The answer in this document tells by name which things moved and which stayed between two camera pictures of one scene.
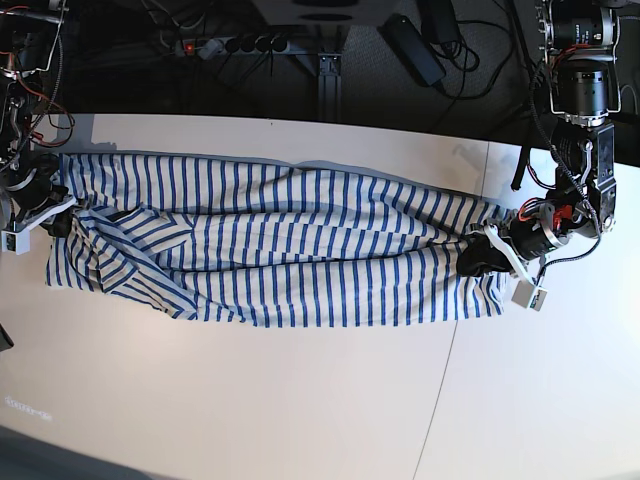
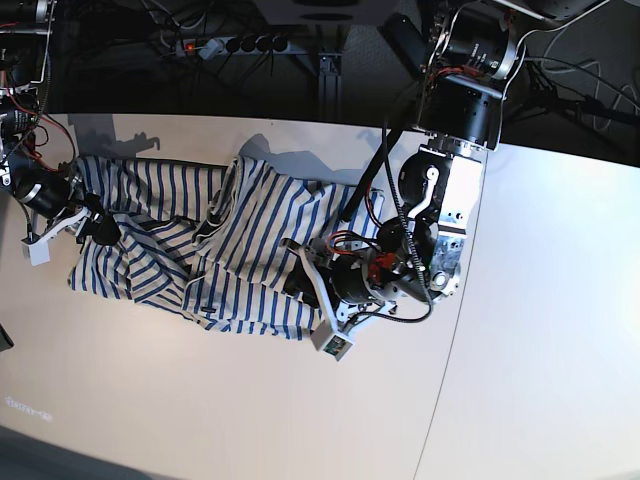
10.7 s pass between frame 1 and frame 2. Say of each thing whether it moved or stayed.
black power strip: stayed
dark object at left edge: stayed
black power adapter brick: stayed
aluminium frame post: stayed
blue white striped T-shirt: moved
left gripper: moved
